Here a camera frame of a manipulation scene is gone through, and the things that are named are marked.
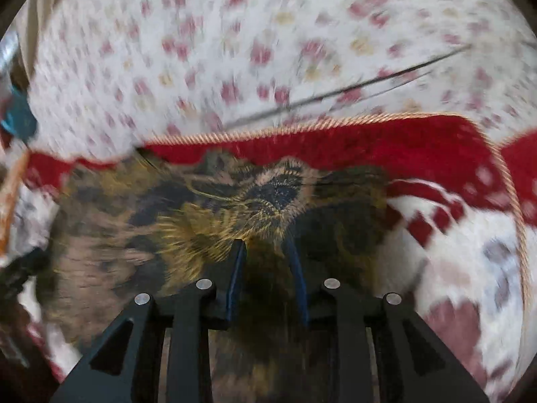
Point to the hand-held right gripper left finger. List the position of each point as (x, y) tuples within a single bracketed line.
[(235, 279)]

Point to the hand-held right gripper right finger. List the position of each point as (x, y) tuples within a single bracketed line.
[(298, 285)]

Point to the dark batik patterned garment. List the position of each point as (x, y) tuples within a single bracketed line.
[(176, 218)]

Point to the teal box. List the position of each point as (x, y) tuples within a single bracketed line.
[(16, 117)]

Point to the red and white fleece blanket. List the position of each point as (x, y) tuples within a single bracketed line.
[(419, 151)]

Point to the rose print floral bedsheet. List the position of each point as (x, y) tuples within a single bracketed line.
[(251, 29)]

